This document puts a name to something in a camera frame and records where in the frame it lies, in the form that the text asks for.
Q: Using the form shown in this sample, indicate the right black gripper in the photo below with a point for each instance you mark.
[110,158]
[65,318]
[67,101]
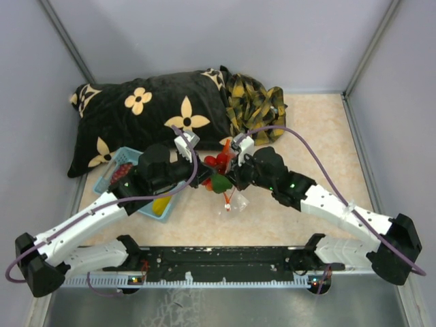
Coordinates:
[234,176]

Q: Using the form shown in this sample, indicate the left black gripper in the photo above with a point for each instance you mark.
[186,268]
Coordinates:
[204,172]

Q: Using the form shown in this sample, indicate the purple grape bunch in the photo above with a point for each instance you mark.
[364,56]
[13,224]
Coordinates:
[120,172]

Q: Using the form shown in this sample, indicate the red cherry tomato bunch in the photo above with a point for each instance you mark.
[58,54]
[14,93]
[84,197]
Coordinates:
[217,182]

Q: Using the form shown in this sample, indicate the clear zip bag orange zipper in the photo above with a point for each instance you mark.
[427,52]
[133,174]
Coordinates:
[231,202]

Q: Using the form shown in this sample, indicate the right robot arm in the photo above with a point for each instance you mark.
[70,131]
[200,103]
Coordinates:
[388,245]

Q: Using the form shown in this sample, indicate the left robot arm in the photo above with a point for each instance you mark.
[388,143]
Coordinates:
[48,259]

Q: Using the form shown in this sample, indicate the yellow pepper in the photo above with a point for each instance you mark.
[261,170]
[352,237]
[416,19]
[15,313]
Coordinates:
[159,205]

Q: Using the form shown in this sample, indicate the light blue plastic basket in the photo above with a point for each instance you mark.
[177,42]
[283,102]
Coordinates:
[127,156]

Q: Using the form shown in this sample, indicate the black floral pillow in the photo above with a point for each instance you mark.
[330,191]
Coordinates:
[143,111]

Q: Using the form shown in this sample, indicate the yellow plaid shirt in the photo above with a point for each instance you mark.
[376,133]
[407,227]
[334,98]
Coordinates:
[252,106]

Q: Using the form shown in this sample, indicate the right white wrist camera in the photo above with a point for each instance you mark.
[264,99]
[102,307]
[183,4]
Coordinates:
[242,145]

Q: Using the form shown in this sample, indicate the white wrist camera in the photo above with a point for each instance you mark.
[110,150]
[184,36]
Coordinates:
[242,145]
[185,142]

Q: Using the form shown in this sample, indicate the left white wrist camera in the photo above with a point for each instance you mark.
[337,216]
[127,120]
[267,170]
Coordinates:
[185,142]

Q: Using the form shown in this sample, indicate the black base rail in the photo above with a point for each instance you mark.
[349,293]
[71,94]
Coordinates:
[216,264]

